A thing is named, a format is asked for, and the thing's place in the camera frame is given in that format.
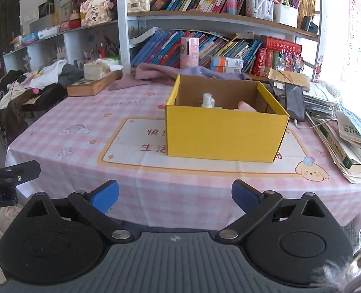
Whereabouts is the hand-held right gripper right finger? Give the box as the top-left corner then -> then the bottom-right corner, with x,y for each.
215,179 -> 332,245

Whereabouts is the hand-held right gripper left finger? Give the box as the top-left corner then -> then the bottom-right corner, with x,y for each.
19,180 -> 135,245

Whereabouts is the yellow cardboard box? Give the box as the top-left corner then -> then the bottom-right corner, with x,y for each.
165,74 -> 290,163

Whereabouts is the pink plush toy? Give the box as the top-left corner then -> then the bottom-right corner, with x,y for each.
233,101 -> 257,112

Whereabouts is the small spray bottle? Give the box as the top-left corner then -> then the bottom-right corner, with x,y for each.
200,92 -> 214,109

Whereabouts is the pink checked tablecloth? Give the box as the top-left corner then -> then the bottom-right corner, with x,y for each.
5,78 -> 361,229

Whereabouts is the brown garment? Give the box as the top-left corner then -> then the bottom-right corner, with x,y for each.
0,90 -> 28,136

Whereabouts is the black bag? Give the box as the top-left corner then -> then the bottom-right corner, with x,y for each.
22,84 -> 68,112

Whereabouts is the black phone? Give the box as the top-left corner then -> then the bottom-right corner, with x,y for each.
285,83 -> 306,122

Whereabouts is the flat wooden box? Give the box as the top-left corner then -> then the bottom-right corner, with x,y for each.
66,70 -> 123,97

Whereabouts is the stack of books and papers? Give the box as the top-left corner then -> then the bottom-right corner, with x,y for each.
303,81 -> 361,184

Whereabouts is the grey garment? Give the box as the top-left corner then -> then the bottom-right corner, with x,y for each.
57,64 -> 85,88

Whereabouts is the grey fur pompom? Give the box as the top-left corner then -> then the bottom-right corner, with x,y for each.
310,247 -> 361,293

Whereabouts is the brown envelope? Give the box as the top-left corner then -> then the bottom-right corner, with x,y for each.
267,68 -> 311,90

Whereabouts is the beige tissue pack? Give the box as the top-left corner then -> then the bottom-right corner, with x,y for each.
83,58 -> 124,81

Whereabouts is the blue wipes pack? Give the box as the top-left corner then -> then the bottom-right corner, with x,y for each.
21,32 -> 40,45

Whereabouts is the pink cloth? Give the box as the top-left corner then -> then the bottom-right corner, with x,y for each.
109,63 -> 181,91

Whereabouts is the red dictionary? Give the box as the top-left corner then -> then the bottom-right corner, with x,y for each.
264,49 -> 276,74
252,47 -> 268,76

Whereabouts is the white wipes pack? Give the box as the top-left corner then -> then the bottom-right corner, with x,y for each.
38,26 -> 60,40

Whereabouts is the desk holder with pens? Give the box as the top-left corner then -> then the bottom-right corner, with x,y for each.
83,35 -> 120,60

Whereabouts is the pink cartoon sticker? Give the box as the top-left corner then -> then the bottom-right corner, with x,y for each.
313,55 -> 324,81

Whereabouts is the pink box on shelf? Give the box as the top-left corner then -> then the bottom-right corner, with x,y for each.
180,37 -> 199,69

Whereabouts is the row of leaning books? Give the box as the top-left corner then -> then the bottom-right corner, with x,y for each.
131,30 -> 263,74

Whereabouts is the red gift tin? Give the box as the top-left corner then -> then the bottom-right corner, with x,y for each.
67,10 -> 82,29

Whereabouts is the white bookshelf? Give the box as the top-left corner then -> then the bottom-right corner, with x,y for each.
3,0 -> 326,81

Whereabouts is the pink flower decoration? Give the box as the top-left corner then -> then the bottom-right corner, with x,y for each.
80,0 -> 113,26

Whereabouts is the small black device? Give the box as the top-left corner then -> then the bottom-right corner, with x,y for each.
300,15 -> 319,35

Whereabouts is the white storage box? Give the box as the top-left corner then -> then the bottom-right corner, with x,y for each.
274,2 -> 299,29

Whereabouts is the white pen holder with markers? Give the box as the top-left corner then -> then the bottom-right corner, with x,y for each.
246,0 -> 275,21

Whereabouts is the row of yellow books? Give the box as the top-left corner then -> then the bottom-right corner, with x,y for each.
297,0 -> 318,26

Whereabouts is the white cable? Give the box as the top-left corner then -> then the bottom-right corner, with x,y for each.
293,119 -> 343,129

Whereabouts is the alphabet wall poster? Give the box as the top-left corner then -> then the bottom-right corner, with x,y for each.
341,0 -> 361,81

